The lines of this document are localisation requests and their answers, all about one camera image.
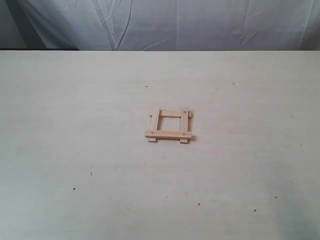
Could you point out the plain wood stick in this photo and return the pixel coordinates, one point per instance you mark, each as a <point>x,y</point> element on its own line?
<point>154,123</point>

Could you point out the wood stick with two magnets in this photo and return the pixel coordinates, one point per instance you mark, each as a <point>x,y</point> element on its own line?
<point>165,134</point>

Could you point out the short wood stick with magnet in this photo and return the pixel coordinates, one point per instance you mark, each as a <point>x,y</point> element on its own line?
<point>184,121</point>

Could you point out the white backdrop cloth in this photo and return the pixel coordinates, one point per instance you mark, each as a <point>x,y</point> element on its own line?
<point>160,25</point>

